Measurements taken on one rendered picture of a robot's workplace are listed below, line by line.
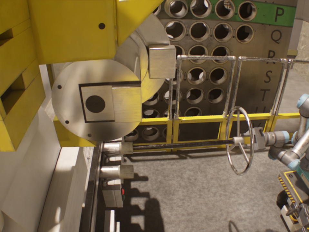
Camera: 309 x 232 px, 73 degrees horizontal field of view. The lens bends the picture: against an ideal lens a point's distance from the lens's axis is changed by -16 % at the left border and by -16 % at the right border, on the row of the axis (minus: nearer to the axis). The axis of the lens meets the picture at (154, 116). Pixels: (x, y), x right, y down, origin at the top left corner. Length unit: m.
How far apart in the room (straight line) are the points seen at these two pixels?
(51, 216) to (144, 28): 0.57
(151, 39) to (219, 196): 1.69
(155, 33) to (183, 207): 1.59
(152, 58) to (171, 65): 0.06
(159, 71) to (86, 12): 0.38
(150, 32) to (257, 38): 2.49
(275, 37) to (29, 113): 3.08
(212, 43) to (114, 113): 2.49
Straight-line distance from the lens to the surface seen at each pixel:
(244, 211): 2.15
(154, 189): 2.18
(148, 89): 0.81
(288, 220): 2.12
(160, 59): 0.73
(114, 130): 0.56
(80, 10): 0.43
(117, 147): 1.25
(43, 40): 0.47
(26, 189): 0.58
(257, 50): 3.20
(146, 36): 0.75
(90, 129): 0.57
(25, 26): 0.44
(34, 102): 0.46
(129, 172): 1.12
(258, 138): 1.41
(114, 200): 1.27
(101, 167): 1.14
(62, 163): 0.72
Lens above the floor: 1.69
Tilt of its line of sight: 34 degrees down
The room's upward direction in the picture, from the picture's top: straight up
